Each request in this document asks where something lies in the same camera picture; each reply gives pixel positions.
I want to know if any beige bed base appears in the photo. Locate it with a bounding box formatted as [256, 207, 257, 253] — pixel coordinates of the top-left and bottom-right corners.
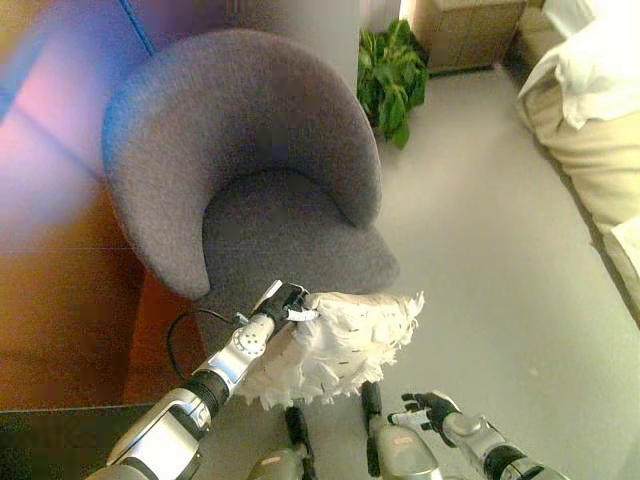
[597, 219, 640, 331]

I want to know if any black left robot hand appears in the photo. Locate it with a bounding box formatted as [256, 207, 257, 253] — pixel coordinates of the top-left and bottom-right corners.
[251, 280, 320, 329]

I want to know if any silver left robot leg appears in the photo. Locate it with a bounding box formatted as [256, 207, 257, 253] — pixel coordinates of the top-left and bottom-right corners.
[247, 405, 316, 480]

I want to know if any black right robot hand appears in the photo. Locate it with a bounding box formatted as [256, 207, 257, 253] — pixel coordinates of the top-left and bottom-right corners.
[387, 391, 463, 444]

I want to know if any green potted plant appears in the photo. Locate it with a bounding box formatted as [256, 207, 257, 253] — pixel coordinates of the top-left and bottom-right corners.
[357, 18, 430, 151]

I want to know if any white fringed cloth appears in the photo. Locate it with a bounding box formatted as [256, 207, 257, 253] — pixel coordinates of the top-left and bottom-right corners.
[232, 290, 427, 411]

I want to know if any silver robot leg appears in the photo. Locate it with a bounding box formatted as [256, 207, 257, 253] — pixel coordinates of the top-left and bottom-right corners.
[360, 383, 444, 480]
[247, 405, 316, 480]

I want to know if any grey fabric tub armchair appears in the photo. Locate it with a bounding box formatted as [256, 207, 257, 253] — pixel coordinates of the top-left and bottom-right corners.
[101, 28, 402, 354]

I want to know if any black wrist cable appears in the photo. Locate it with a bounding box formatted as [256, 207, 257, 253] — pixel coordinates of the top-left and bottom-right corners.
[167, 309, 247, 376]

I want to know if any white bed duvet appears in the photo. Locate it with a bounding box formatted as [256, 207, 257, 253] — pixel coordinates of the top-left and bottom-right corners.
[517, 0, 640, 236]

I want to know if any silver right robot leg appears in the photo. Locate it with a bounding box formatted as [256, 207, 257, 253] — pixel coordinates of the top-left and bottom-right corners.
[360, 383, 444, 480]

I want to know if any grey panelled cabinet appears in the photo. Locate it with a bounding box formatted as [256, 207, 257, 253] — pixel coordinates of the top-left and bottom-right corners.
[424, 0, 529, 71]

